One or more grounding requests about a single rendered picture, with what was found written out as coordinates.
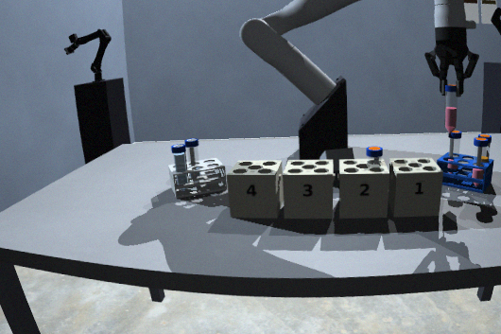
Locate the blue tube rack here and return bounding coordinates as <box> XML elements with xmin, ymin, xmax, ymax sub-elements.
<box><xmin>437</xmin><ymin>152</ymin><xmax>493</xmax><ymax>193</ymax></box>

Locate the white bucket adapter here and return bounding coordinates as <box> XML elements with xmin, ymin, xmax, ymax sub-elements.
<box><xmin>227</xmin><ymin>160</ymin><xmax>284</xmax><ymax>219</ymax></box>
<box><xmin>389</xmin><ymin>158</ymin><xmax>443</xmax><ymax>218</ymax></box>
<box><xmin>283</xmin><ymin>160</ymin><xmax>333</xmax><ymax>219</ymax></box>
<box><xmin>337</xmin><ymin>159</ymin><xmax>389</xmax><ymax>219</ymax></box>

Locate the white tube rack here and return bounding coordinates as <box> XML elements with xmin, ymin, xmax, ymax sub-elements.
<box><xmin>168</xmin><ymin>158</ymin><xmax>227</xmax><ymax>199</ymax></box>

